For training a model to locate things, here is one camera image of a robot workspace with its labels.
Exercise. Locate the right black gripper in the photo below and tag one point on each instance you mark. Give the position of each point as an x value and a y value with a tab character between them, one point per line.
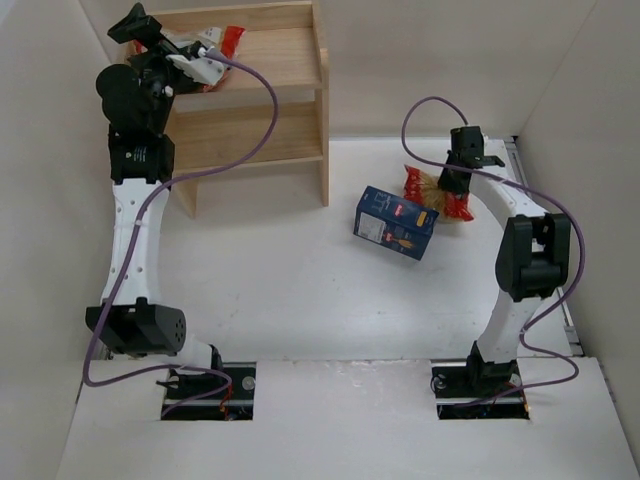
454	181

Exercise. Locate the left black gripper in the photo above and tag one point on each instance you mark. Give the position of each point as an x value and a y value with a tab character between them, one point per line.
151	38

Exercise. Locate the red pasta bag front side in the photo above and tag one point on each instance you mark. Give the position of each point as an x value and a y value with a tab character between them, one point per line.
422	188

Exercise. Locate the red pasta bag label side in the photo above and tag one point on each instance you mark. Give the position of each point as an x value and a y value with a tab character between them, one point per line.
226	40

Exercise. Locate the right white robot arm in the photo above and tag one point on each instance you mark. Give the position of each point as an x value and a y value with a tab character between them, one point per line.
493	357

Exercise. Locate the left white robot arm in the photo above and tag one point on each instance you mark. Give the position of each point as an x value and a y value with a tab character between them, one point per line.
137	98

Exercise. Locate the blue Barilla pasta box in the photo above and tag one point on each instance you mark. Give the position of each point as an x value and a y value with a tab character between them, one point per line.
394	222

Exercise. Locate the right aluminium rail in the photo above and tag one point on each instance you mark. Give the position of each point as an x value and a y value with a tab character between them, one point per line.
547	271

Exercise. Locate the aluminium rail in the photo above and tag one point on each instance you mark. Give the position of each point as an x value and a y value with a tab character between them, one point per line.
105	353
547	271

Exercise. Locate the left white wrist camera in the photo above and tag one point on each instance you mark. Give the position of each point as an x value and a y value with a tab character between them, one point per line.
207	68

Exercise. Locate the left aluminium rail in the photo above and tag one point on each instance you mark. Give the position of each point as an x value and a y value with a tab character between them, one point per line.
105	353

